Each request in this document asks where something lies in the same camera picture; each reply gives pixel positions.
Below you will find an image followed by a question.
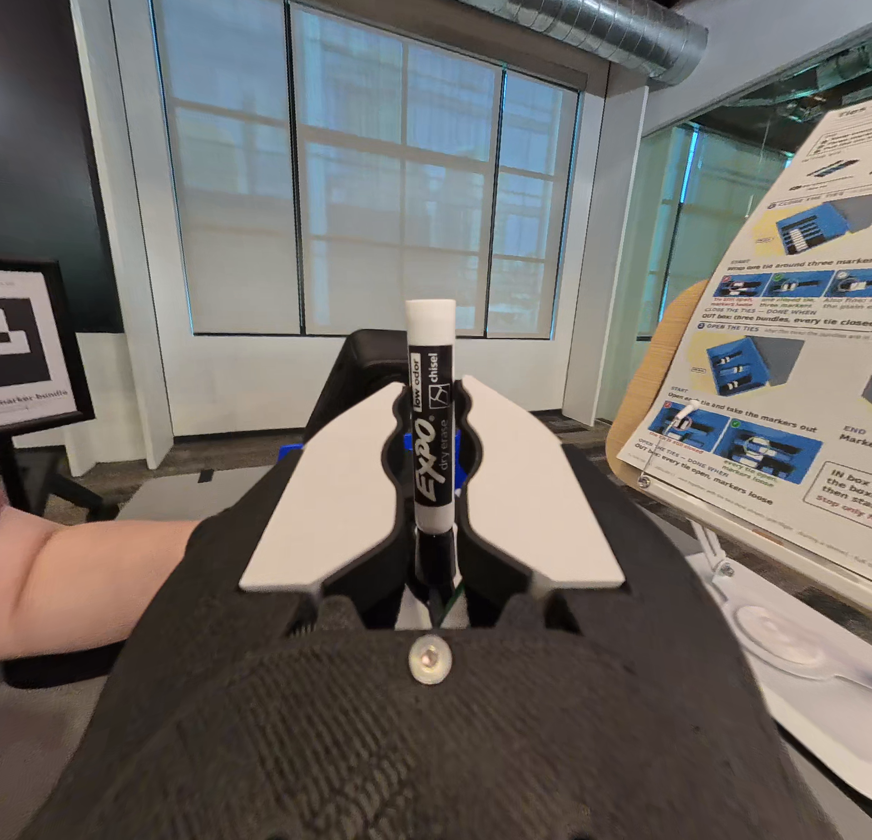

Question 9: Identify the blue plastic bin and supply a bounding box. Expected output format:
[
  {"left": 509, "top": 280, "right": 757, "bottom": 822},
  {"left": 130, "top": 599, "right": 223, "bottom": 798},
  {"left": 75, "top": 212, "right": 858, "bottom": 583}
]
[{"left": 276, "top": 428, "right": 493, "bottom": 495}]

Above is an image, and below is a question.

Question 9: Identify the black dry-erase marker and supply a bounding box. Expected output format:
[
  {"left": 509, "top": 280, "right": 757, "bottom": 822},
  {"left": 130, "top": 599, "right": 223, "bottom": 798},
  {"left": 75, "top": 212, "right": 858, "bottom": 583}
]
[{"left": 404, "top": 298, "right": 459, "bottom": 613}]

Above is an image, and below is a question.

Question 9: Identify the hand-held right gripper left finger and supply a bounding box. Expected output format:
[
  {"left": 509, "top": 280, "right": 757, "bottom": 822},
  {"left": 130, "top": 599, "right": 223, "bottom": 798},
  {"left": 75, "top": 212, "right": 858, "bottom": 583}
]
[{"left": 238, "top": 379, "right": 404, "bottom": 599}]

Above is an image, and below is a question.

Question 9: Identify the black office chair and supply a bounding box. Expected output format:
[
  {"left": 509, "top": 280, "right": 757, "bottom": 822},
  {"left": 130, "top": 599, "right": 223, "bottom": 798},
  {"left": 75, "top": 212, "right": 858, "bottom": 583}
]
[{"left": 300, "top": 328, "right": 413, "bottom": 446}]

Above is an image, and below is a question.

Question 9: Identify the person's left forearm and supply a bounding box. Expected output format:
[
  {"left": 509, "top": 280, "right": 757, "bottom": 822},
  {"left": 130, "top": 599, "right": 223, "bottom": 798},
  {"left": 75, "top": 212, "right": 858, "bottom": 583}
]
[{"left": 0, "top": 506, "right": 205, "bottom": 660}]

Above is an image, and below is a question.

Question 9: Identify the white document stand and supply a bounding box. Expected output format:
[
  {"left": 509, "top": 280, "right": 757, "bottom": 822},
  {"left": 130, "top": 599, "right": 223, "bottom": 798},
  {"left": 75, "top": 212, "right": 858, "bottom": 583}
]
[{"left": 637, "top": 475, "right": 872, "bottom": 803}]

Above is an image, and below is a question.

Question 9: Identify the silver air duct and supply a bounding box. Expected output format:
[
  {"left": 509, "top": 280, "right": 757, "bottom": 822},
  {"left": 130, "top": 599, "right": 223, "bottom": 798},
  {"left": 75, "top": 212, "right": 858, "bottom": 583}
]
[{"left": 368, "top": 0, "right": 709, "bottom": 88}]

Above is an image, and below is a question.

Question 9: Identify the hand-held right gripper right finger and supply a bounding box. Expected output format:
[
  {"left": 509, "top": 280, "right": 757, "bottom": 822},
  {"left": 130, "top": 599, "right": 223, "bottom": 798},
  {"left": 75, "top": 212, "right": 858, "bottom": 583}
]
[{"left": 453, "top": 375, "right": 626, "bottom": 596}]

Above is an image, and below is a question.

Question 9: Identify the large window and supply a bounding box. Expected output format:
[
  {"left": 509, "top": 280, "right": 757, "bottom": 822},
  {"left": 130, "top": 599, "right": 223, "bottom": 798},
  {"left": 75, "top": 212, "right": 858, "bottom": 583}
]
[{"left": 146, "top": 0, "right": 594, "bottom": 340}]

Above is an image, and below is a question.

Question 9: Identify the printed instruction sheet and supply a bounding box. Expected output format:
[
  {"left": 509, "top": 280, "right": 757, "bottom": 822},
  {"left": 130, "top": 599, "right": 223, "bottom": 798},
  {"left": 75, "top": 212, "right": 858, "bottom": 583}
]
[{"left": 616, "top": 101, "right": 872, "bottom": 582}]

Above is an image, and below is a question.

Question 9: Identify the black framed tag sign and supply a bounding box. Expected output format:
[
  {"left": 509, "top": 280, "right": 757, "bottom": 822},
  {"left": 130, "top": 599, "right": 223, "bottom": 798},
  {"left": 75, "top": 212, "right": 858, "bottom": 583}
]
[{"left": 0, "top": 260, "right": 95, "bottom": 435}]

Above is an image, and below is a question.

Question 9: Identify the glass partition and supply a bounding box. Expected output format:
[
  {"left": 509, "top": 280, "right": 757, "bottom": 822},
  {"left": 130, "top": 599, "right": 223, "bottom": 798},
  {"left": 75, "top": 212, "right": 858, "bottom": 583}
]
[{"left": 637, "top": 70, "right": 872, "bottom": 340}]

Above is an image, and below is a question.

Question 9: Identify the wooden backing board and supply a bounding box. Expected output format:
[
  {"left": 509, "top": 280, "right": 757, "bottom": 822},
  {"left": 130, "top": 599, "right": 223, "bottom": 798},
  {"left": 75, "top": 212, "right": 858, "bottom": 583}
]
[{"left": 605, "top": 278, "right": 713, "bottom": 497}]

